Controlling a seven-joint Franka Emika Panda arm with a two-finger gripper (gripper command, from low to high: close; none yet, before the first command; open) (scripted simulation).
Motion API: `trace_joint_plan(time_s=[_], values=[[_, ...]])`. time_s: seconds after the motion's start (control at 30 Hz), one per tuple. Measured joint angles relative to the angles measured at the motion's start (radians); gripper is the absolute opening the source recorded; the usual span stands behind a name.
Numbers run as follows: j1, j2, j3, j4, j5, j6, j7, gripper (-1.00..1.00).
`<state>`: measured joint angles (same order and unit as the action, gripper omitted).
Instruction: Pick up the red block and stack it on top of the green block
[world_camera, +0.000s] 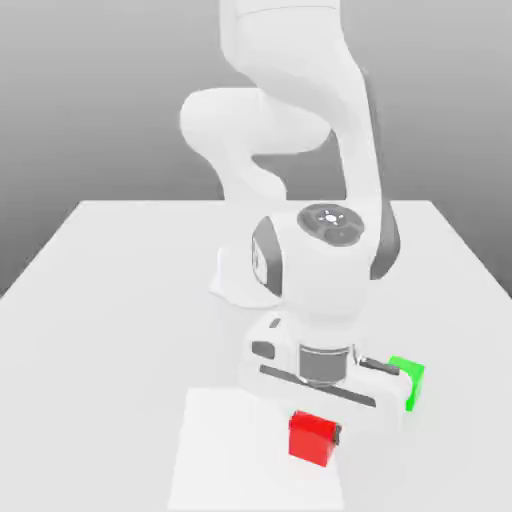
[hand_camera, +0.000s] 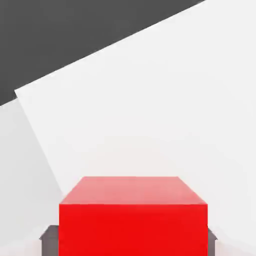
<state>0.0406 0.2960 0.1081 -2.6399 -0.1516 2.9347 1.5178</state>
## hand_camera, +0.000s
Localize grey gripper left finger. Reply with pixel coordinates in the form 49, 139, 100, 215
27, 224, 60, 256

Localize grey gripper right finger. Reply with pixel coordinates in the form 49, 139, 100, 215
207, 227, 231, 256

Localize small red cube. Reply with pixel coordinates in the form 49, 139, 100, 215
58, 175, 209, 256

